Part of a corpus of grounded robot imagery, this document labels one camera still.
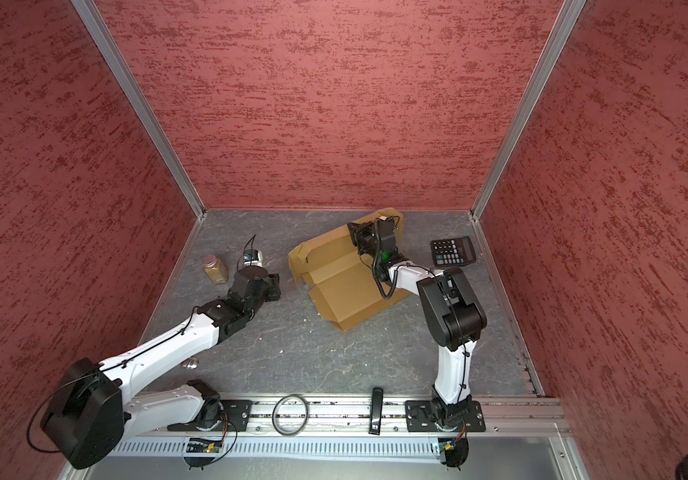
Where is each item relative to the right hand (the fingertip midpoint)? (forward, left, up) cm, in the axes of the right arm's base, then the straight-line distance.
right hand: (343, 225), depth 93 cm
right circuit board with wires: (-57, -27, -20) cm, 66 cm away
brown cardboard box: (-9, +1, -19) cm, 21 cm away
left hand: (-17, +21, -6) cm, 28 cm away
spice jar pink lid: (-9, +41, -9) cm, 43 cm away
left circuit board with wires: (-55, +37, -21) cm, 69 cm away
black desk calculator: (0, -40, -17) cm, 43 cm away
